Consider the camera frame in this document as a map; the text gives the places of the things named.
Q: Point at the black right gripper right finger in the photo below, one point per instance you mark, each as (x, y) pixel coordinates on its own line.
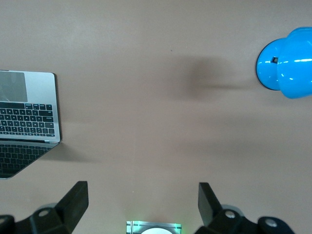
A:
(209, 207)

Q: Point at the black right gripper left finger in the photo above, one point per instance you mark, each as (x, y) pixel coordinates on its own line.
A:
(70, 207)

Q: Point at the grey aluminium laptop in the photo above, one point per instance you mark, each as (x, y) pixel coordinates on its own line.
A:
(41, 85)

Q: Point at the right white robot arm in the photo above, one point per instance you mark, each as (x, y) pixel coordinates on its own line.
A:
(156, 231)

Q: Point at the blue desk lamp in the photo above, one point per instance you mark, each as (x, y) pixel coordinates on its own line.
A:
(292, 61)

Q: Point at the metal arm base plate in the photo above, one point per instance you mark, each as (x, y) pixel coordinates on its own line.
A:
(132, 228)

